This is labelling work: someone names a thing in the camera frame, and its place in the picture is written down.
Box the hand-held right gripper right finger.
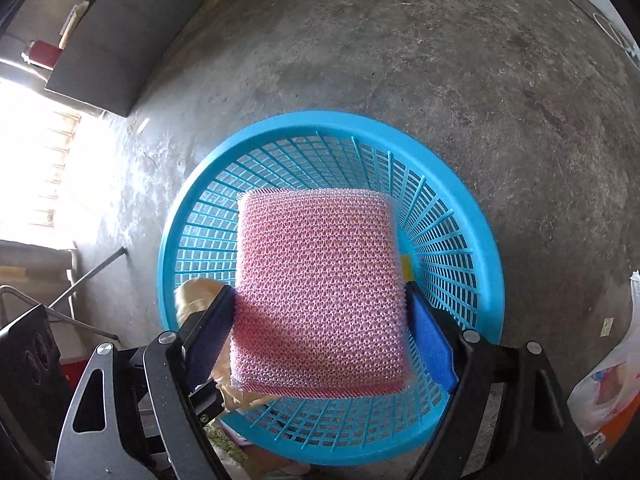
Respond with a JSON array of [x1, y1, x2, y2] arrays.
[[402, 282, 596, 480]]

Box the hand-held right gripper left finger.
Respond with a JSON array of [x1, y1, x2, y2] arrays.
[[54, 284, 238, 480]]

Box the brown paper bag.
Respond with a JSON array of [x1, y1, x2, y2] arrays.
[[174, 277, 281, 413]]

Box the pink mesh scrubbing sponge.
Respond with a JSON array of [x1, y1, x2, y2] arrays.
[[229, 187, 412, 400]]

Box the blue plastic mesh basket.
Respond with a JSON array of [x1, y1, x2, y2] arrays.
[[157, 110, 503, 462]]

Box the white and orange plastic bag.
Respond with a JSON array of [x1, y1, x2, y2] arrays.
[[567, 270, 640, 466]]

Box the black panel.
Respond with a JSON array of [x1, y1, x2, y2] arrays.
[[0, 304, 71, 461]]

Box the dark cabinet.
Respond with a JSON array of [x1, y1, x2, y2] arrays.
[[44, 0, 202, 117]]

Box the red thermos bottle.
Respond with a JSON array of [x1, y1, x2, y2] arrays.
[[22, 40, 63, 68]]

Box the metal stool frame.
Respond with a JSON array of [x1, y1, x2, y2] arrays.
[[0, 247, 127, 342]]

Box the white cable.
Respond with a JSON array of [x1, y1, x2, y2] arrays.
[[592, 10, 640, 61]]

